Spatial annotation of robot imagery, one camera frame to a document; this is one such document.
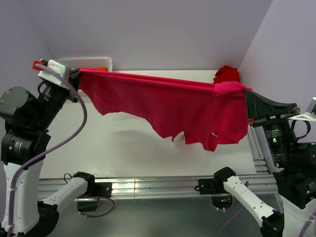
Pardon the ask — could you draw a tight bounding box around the orange rolled t shirt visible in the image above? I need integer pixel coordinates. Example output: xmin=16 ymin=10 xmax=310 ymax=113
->
xmin=94 ymin=67 xmax=108 ymax=72

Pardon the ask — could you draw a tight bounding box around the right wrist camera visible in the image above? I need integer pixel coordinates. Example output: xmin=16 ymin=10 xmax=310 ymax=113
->
xmin=289 ymin=96 xmax=316 ymax=121

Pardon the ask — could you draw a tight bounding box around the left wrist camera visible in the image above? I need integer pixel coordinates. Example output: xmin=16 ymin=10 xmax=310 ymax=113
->
xmin=33 ymin=60 xmax=72 ymax=89

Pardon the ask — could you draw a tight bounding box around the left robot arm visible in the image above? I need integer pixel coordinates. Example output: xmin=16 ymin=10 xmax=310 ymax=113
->
xmin=0 ymin=70 xmax=96 ymax=237

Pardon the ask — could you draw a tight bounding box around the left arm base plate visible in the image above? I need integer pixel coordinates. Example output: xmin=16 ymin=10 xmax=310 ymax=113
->
xmin=94 ymin=182 xmax=112 ymax=198

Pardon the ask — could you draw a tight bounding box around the aluminium front rail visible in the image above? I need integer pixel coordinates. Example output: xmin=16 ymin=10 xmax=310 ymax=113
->
xmin=37 ymin=174 xmax=282 ymax=199

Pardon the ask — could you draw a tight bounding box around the red crumpled t shirt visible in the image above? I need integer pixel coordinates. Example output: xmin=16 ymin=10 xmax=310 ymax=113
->
xmin=213 ymin=65 xmax=240 ymax=83

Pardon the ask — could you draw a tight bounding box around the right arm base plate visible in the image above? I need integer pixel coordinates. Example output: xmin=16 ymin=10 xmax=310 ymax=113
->
xmin=194 ymin=178 xmax=217 ymax=195

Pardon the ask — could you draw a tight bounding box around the aluminium side rail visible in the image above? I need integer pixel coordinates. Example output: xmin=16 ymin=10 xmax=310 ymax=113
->
xmin=247 ymin=126 xmax=270 ymax=175

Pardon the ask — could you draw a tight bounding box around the white plastic basket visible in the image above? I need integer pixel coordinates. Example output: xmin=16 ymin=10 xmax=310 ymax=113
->
xmin=58 ymin=56 xmax=113 ymax=72

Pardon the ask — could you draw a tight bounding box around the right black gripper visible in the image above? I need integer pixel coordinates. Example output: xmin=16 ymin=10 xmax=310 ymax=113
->
xmin=244 ymin=86 xmax=301 ymax=165

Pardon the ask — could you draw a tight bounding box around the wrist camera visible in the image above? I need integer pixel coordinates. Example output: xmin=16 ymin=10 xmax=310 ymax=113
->
xmin=289 ymin=96 xmax=316 ymax=121
xmin=33 ymin=60 xmax=72 ymax=89

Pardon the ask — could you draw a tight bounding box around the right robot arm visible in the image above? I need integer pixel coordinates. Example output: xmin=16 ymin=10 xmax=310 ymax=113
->
xmin=213 ymin=90 xmax=316 ymax=237

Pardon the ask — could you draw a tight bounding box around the pink t shirt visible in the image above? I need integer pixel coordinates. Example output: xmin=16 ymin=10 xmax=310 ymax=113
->
xmin=79 ymin=68 xmax=248 ymax=151

